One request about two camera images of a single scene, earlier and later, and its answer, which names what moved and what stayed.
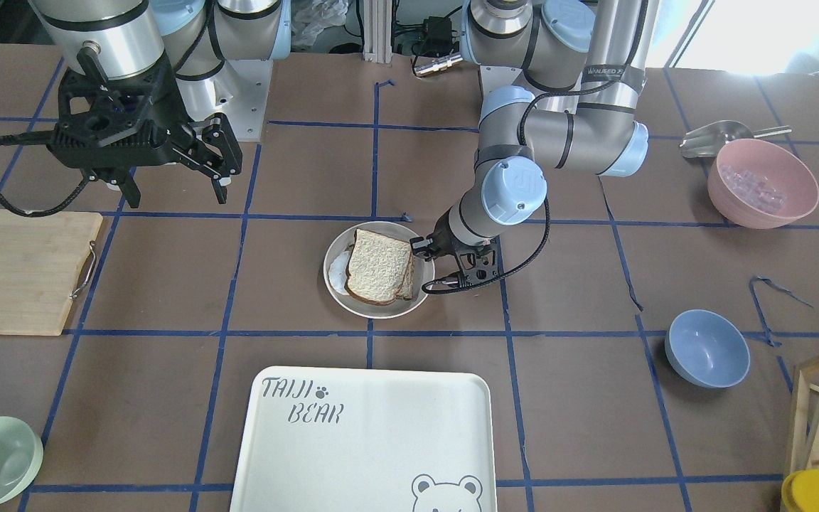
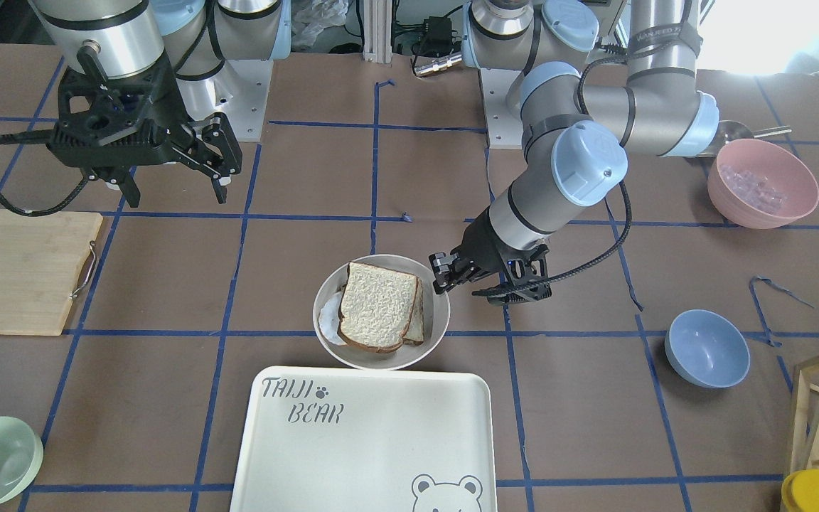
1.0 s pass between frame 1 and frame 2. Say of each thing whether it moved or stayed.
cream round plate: moved
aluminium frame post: stayed
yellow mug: stayed
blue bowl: stayed
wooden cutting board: stayed
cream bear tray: stayed
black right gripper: stayed
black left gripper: moved
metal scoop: stayed
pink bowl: stayed
